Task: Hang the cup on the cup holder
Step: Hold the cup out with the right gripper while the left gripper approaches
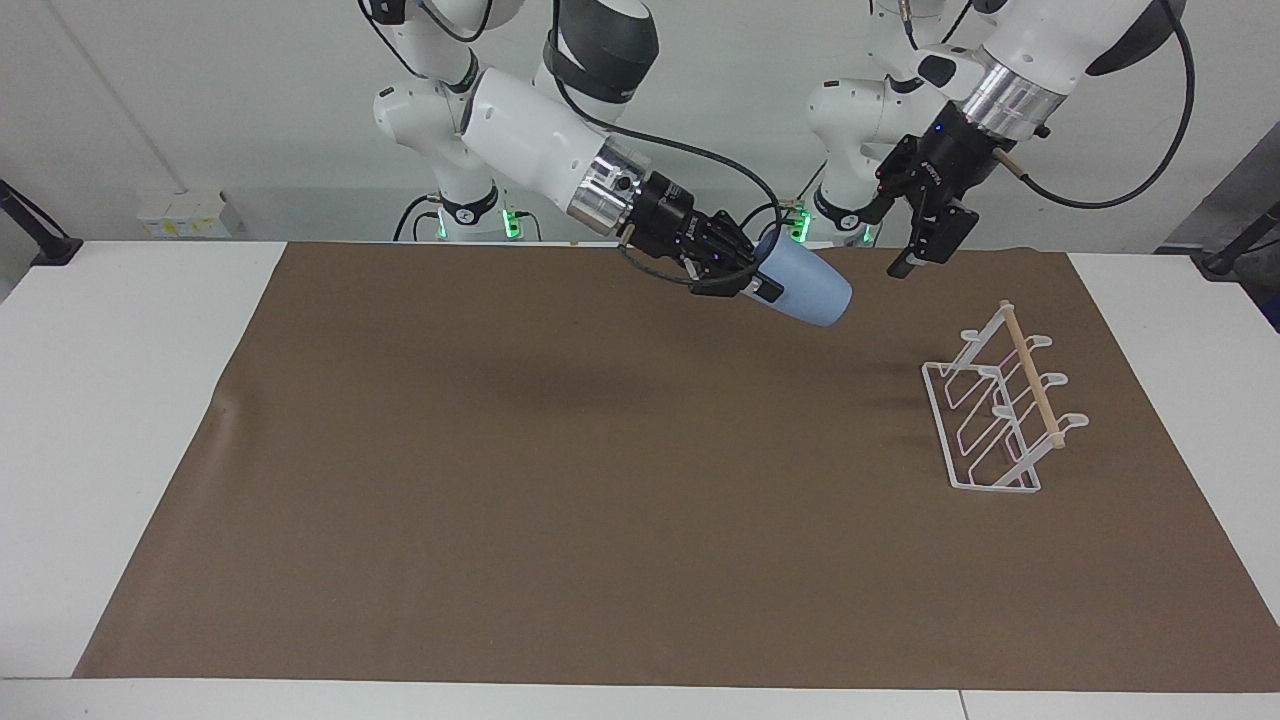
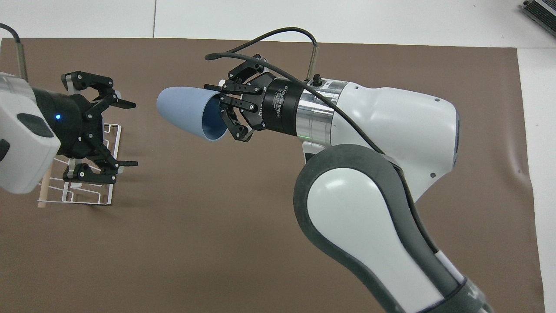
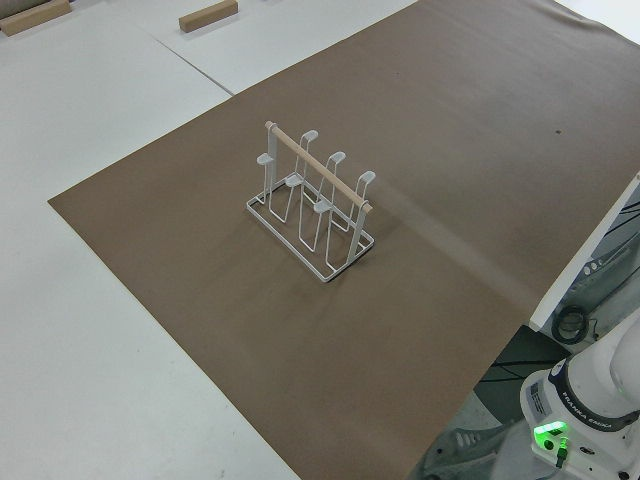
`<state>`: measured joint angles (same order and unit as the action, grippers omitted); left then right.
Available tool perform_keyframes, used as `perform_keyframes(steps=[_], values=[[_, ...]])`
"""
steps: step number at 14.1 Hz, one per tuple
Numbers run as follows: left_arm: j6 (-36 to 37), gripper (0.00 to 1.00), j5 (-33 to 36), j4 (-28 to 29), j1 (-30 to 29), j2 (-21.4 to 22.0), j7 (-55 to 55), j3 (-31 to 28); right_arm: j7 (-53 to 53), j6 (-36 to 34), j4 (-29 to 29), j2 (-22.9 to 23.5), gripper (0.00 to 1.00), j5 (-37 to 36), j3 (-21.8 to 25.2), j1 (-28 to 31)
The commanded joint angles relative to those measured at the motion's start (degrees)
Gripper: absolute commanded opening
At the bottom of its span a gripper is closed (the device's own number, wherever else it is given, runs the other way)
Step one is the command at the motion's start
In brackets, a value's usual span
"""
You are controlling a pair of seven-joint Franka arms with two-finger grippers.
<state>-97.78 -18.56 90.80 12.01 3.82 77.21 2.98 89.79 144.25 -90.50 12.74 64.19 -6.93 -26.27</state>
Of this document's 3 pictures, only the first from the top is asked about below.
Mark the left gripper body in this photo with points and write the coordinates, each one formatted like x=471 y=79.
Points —
x=945 y=160

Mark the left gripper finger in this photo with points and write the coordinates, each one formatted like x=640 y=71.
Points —
x=877 y=211
x=940 y=235

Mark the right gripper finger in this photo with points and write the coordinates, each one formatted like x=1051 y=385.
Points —
x=766 y=288
x=738 y=240

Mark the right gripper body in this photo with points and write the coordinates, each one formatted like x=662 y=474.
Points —
x=672 y=222

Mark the blue cup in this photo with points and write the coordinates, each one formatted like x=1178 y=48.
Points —
x=808 y=288

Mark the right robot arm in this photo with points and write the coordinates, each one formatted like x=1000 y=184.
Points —
x=520 y=130

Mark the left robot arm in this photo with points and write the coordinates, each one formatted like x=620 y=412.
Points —
x=1050 y=40

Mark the black stand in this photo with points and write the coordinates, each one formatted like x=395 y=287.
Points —
x=1235 y=250
x=40 y=238

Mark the white wall socket box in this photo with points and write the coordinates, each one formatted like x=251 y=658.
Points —
x=190 y=215

